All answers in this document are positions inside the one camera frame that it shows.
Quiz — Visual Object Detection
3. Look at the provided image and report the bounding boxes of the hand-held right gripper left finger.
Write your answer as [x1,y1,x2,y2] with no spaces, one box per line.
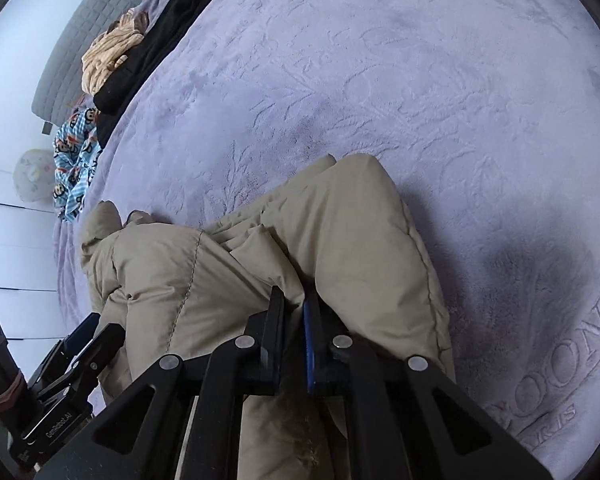
[50,286,287,480]

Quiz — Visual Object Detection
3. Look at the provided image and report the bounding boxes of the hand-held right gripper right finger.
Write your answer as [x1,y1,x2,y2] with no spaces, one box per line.
[302,294,556,480]

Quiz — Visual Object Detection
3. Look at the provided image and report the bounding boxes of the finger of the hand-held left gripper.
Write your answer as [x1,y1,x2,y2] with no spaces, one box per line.
[30,312,102,386]
[62,322,127,398]

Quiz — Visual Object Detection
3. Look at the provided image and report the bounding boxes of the beige puffer jacket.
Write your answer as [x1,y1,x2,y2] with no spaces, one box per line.
[80,154,456,480]

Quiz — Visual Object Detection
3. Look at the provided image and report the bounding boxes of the blue monkey print cloth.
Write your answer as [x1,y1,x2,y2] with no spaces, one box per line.
[54,106,103,223]

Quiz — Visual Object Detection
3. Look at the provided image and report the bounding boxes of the lavender embossed blanket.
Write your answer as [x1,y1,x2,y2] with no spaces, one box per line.
[50,0,600,480]

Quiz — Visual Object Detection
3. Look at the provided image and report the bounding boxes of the yellow striped fuzzy garment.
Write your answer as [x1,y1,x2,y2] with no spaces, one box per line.
[81,10,151,95]

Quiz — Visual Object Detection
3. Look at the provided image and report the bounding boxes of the black folded garment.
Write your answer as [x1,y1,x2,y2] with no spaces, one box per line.
[92,0,220,146]

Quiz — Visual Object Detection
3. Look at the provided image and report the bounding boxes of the grey quilted headboard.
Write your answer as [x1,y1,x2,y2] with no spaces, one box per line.
[31,0,146,136]

